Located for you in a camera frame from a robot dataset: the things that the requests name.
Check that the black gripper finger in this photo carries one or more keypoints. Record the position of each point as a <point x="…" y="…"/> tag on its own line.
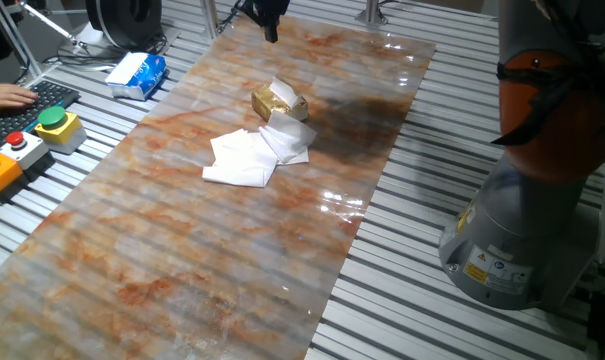
<point x="261" y="9"/>
<point x="278" y="10"/>

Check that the white pulled napkin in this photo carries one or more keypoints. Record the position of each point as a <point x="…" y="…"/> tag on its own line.
<point x="289" y="137"/>

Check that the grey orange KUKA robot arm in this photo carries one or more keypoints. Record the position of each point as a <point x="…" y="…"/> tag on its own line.
<point x="522" y="225"/>

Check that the white napkin in box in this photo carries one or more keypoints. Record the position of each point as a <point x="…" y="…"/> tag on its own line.
<point x="284" y="92"/>

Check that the golden napkin box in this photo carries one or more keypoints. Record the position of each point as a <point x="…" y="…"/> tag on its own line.
<point x="267" y="102"/>

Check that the white loose napkin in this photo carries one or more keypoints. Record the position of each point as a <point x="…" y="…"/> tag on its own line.
<point x="242" y="165"/>
<point x="299" y="159"/>

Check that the person's hand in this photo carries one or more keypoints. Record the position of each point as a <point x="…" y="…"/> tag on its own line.
<point x="4" y="96"/>

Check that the black round device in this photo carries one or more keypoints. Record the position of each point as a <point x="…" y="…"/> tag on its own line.
<point x="124" y="17"/>

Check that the blue white tissue pack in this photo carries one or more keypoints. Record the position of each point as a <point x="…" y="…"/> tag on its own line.
<point x="137" y="75"/>

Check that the silver metal rod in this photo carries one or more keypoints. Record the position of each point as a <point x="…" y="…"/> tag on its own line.
<point x="52" y="22"/>

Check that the green button yellow box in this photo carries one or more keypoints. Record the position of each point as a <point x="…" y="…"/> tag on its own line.
<point x="59" y="130"/>

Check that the orange marble pattern mat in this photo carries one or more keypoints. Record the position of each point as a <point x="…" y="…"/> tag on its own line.
<point x="182" y="250"/>

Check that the black keyboard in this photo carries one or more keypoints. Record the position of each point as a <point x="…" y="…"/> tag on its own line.
<point x="27" y="117"/>

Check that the red button white box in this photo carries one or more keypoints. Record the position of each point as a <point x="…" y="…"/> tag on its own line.
<point x="24" y="150"/>

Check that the aluminium frame post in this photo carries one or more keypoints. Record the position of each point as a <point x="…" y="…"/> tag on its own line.
<point x="14" y="42"/>
<point x="372" y="12"/>
<point x="210" y="17"/>

